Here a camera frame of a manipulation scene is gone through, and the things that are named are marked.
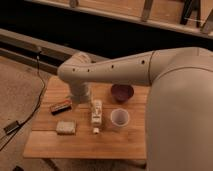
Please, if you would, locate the dark red ceramic bowl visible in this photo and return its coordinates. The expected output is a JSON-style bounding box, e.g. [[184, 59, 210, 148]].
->
[[111, 84, 134, 103]]

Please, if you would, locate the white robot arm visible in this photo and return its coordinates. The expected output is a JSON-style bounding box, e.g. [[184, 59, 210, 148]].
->
[[57, 47, 213, 171]]

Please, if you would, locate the white plastic bottle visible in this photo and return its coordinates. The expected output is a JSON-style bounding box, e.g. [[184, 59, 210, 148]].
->
[[91, 100, 102, 134]]

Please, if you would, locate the wooden table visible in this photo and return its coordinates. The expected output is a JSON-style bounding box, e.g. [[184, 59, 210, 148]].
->
[[23, 76, 148, 159]]

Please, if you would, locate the black and red eraser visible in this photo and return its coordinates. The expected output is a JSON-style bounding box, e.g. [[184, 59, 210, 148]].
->
[[50, 101, 71, 115]]

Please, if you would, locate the beige sponge block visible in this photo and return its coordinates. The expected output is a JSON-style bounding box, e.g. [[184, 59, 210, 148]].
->
[[56, 121, 76, 135]]

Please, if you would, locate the black power adapter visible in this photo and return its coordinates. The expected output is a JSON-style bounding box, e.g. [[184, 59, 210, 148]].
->
[[4, 121, 20, 135]]

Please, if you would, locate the black cable on floor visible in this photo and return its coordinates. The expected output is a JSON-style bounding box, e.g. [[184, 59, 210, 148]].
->
[[0, 50, 47, 152]]

